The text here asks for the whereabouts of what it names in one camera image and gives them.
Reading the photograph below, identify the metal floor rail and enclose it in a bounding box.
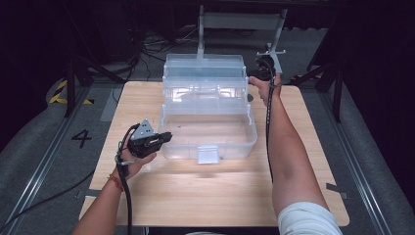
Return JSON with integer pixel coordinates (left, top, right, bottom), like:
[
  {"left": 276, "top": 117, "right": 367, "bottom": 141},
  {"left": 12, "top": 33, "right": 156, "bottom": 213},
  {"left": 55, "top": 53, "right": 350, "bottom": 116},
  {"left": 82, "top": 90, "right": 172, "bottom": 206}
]
[
  {"left": 0, "top": 85, "right": 93, "bottom": 235},
  {"left": 319, "top": 91, "right": 393, "bottom": 235}
]

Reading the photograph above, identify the grey floor tape piece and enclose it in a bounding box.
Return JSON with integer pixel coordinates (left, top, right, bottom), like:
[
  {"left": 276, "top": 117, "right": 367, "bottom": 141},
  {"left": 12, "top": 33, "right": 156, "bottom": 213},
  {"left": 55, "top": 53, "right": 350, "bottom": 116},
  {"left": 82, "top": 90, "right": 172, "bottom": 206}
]
[{"left": 325, "top": 182, "right": 348, "bottom": 201}]

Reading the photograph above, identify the person's right hand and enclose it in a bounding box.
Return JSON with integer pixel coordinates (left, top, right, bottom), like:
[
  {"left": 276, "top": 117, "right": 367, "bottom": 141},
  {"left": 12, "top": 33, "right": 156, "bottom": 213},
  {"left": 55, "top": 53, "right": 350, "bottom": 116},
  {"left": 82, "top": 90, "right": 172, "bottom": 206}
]
[{"left": 249, "top": 72, "right": 284, "bottom": 108}]

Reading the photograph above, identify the person's white shirt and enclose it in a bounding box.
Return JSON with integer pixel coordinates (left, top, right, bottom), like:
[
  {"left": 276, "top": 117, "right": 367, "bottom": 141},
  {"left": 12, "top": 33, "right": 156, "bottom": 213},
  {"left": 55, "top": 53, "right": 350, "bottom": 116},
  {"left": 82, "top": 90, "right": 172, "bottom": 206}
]
[{"left": 185, "top": 201, "right": 345, "bottom": 235}]

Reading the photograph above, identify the bundle of black cables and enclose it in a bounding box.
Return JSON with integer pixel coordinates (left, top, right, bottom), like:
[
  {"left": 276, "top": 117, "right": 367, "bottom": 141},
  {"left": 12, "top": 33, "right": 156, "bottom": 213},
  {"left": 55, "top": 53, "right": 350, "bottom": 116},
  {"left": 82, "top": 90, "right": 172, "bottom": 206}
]
[{"left": 128, "top": 0, "right": 200, "bottom": 84}]

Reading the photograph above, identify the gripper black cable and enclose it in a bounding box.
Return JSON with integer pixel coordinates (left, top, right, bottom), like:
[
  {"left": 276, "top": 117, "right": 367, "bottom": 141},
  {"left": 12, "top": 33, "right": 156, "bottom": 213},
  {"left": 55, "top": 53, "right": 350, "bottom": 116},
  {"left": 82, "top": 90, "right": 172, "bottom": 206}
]
[
  {"left": 259, "top": 58, "right": 278, "bottom": 184},
  {"left": 114, "top": 122, "right": 142, "bottom": 235}
]

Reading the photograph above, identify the grey metal table frame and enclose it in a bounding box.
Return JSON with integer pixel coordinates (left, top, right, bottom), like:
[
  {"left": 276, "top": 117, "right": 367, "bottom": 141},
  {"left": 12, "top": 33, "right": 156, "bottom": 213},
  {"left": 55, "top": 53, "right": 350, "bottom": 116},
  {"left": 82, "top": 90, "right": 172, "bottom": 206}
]
[{"left": 196, "top": 4, "right": 289, "bottom": 75}]

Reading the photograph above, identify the person's left hand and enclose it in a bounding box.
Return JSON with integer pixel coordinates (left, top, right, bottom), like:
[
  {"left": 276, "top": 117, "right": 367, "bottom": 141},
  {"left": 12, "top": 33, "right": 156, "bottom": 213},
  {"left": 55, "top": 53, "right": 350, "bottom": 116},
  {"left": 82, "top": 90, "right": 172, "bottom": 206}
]
[{"left": 112, "top": 138, "right": 159, "bottom": 181}]

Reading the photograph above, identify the orange beaded bracelet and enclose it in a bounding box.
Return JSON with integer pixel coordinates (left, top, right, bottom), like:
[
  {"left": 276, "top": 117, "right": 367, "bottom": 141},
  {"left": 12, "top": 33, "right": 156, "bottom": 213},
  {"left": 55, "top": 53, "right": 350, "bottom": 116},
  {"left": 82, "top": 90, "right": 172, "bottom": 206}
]
[{"left": 106, "top": 173, "right": 125, "bottom": 193}]

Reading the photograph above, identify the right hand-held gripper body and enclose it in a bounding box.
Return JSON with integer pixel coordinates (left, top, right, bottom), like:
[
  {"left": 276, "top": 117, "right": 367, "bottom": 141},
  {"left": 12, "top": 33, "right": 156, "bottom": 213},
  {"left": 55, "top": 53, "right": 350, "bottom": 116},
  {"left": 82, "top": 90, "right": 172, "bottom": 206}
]
[{"left": 254, "top": 42, "right": 287, "bottom": 81}]

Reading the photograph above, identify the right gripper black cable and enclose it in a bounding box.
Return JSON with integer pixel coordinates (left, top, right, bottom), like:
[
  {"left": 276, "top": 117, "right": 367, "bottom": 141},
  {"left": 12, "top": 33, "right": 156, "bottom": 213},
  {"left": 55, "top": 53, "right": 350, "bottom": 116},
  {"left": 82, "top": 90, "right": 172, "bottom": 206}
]
[{"left": 259, "top": 58, "right": 278, "bottom": 184}]

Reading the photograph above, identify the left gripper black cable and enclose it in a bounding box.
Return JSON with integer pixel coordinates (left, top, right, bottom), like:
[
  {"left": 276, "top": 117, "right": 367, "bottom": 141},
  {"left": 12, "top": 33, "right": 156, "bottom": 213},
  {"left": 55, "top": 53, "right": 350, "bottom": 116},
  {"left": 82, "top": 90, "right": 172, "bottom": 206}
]
[{"left": 114, "top": 122, "right": 142, "bottom": 235}]

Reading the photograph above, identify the yellow black floor tape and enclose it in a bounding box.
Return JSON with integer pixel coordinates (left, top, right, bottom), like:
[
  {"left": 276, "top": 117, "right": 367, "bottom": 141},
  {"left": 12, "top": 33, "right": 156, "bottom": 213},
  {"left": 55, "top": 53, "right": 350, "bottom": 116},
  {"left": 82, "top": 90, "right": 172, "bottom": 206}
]
[{"left": 48, "top": 79, "right": 95, "bottom": 106}]

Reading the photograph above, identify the clear plastic storage box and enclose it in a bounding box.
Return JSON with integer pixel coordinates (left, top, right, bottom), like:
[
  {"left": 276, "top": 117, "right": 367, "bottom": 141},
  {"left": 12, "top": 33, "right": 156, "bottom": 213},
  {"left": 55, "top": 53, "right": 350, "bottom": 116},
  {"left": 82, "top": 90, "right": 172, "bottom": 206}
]
[{"left": 158, "top": 53, "right": 258, "bottom": 165}]

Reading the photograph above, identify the black tripod stand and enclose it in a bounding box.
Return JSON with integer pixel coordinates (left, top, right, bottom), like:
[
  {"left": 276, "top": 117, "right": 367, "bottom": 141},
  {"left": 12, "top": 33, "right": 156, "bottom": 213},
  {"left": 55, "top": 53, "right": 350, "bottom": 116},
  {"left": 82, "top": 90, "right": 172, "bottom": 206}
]
[
  {"left": 291, "top": 57, "right": 345, "bottom": 123},
  {"left": 62, "top": 53, "right": 127, "bottom": 118}
]

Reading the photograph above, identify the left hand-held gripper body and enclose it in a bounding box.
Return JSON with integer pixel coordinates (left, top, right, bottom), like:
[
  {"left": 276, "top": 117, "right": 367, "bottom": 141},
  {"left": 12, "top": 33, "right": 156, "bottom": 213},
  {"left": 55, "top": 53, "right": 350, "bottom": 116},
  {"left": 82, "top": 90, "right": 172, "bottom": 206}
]
[{"left": 126, "top": 118, "right": 164, "bottom": 160}]

